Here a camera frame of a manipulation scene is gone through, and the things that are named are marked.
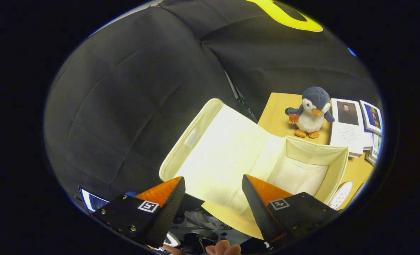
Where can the blue cloth object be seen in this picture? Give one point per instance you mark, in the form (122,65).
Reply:
(132,193)

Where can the white striped canvas shoe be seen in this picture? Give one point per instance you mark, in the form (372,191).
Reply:
(341,194)

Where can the grey penguin plush toy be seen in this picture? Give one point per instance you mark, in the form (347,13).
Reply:
(311,117)

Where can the blue lit screen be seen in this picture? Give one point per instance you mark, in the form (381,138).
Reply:
(94,202)

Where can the cream fabric storage box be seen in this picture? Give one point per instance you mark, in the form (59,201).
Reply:
(231,152)

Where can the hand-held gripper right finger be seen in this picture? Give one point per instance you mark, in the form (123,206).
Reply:
(259,212)

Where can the pale green cover book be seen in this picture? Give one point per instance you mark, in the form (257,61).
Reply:
(376,145)

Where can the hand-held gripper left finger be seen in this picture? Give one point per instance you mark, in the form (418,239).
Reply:
(167,216)

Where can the blue picture cover book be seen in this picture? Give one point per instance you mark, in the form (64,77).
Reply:
(373,117)

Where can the white portrait cover book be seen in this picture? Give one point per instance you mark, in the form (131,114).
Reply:
(348,131)

